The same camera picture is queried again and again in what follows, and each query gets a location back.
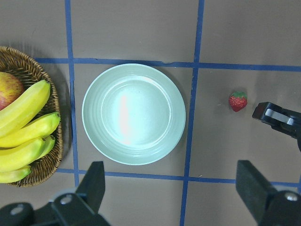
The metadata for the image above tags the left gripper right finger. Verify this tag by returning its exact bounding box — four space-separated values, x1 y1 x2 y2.
236 160 301 226

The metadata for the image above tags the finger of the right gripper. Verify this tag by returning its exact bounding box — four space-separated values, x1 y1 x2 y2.
252 102 301 151

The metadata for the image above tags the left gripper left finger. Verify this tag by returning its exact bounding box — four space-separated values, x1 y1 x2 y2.
0 161 111 226

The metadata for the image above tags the light green plate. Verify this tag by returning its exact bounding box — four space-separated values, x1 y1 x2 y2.
81 64 186 165

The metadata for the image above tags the yellow banana bunch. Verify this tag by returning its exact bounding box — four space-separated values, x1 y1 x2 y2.
0 80 63 187

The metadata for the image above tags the red apple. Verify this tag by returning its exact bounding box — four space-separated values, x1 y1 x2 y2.
0 72 24 110

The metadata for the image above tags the woven wicker basket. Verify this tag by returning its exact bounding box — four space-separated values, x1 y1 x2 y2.
0 46 63 187

